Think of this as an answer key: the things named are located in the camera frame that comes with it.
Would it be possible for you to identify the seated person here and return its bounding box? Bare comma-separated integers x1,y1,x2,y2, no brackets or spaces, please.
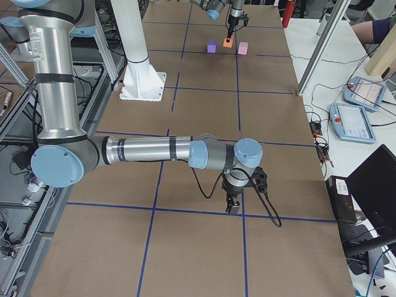
351,17,392,45

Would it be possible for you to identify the black computer box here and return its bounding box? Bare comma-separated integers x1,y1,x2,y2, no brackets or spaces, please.
325,176,366,225

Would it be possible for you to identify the purple foam cube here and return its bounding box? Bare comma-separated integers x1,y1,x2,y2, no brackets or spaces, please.
207,40,217,54

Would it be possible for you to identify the far blue teach pendant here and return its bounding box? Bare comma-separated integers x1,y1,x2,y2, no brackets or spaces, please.
343,76,387,112

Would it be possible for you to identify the orange foam cube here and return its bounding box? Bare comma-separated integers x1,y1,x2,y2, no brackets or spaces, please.
223,37,233,48

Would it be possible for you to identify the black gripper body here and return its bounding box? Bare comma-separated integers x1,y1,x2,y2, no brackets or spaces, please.
228,17,238,33
222,178,244,207

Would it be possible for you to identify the aluminium frame post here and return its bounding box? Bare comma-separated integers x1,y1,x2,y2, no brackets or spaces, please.
296,0,351,96

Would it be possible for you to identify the blue teach pendant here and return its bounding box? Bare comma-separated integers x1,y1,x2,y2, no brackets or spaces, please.
343,76,387,112
329,103,376,144

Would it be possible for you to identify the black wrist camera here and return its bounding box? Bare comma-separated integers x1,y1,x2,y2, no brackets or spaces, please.
240,13,249,27
250,166,268,194

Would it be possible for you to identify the pink foam cube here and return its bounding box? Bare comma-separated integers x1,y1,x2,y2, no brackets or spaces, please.
238,41,249,55

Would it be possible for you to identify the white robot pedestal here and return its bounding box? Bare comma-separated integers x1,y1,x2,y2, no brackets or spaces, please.
111,0,166,101

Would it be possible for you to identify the near blue teach pendant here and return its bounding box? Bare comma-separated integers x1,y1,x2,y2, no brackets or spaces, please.
329,103,376,144

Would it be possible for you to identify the black laptop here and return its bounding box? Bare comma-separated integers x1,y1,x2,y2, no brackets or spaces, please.
346,144,395,234

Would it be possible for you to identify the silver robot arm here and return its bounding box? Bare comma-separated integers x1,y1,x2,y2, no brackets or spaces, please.
16,1,268,214
190,0,249,45

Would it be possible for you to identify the red cylinder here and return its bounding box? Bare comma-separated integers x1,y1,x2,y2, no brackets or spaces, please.
282,0,295,28

